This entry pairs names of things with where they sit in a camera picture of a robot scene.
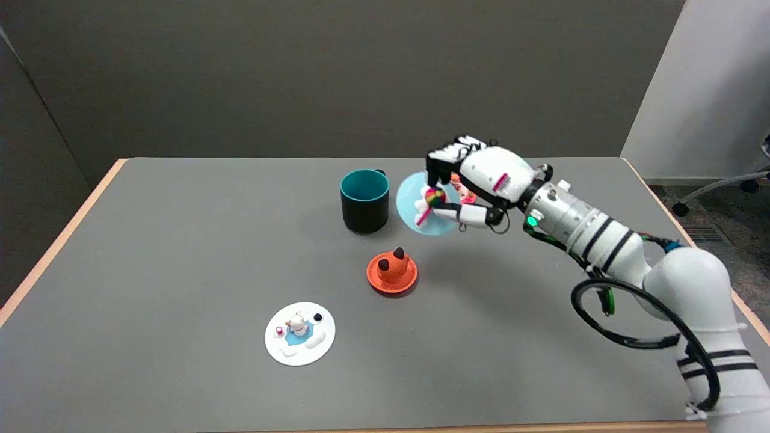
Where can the black cup teal inside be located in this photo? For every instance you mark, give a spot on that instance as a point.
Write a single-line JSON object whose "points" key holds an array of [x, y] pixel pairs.
{"points": [[365, 210]]}

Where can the floor vent grille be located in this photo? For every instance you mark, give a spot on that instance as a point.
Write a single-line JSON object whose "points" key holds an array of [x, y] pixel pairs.
{"points": [[707, 234]]}

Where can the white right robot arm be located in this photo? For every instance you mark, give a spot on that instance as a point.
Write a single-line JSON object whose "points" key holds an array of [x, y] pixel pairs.
{"points": [[686, 282]]}

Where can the white snowy cup lid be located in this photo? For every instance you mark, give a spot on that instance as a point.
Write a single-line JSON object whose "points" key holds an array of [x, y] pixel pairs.
{"points": [[300, 334]]}

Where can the office chair base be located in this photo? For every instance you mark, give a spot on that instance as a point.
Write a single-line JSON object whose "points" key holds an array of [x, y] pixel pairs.
{"points": [[722, 183]]}

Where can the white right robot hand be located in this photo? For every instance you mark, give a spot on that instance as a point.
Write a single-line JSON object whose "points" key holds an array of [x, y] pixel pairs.
{"points": [[493, 171]]}

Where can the pink cup lid with figures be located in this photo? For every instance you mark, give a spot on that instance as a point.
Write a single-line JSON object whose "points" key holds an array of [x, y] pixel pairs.
{"points": [[464, 190]]}

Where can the sky blue balloon cup lid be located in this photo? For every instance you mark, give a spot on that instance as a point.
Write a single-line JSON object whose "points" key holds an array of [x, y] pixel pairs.
{"points": [[412, 195]]}

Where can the orange fox cup lid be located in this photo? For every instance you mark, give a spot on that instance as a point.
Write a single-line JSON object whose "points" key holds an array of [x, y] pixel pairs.
{"points": [[392, 270]]}

